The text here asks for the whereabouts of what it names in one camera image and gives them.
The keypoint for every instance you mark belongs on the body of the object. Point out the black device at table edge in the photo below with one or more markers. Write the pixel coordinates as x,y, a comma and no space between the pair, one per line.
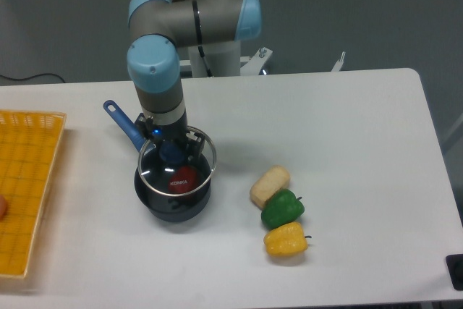
455,267

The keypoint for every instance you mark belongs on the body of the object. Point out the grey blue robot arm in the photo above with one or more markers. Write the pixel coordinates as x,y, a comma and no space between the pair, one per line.
157,28

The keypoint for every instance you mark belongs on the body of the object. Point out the yellow woven basket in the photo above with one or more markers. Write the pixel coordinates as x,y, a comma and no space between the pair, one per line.
30,143

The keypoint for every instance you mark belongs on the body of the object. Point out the white bracket behind table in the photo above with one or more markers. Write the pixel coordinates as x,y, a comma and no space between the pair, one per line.
339,63

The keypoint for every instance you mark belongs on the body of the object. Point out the red bell pepper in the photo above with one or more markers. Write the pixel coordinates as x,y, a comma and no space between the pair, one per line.
184,180

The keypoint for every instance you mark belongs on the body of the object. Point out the beige bread loaf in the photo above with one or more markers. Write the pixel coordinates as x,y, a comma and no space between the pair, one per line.
273,180

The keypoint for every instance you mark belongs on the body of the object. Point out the orange round item in basket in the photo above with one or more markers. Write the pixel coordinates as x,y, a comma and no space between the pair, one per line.
3,206

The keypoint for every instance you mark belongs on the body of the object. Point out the yellow bell pepper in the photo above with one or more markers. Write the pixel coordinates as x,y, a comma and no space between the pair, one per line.
286,240

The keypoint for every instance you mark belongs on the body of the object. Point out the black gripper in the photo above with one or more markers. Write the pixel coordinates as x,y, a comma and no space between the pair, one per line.
192,142

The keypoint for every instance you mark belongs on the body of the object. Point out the dark pot blue handle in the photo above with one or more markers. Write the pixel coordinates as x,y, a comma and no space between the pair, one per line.
164,208

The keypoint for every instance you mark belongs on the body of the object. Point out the glass pot lid blue knob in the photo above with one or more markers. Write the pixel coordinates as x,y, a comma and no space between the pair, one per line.
157,163

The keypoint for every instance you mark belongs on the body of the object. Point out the green bell pepper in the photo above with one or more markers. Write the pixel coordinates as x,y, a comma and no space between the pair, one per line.
284,207

